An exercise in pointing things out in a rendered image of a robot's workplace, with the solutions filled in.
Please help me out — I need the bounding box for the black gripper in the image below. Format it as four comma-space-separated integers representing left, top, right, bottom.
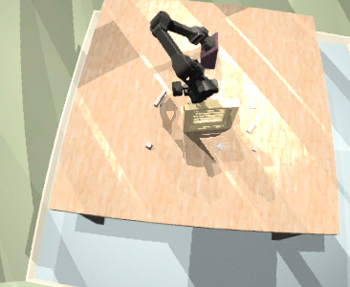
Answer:
172, 78, 219, 97

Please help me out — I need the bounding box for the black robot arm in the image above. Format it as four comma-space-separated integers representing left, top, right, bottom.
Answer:
149, 11, 215, 104

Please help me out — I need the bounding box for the grey rectangular bar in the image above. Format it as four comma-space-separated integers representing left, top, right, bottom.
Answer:
153, 89, 166, 106

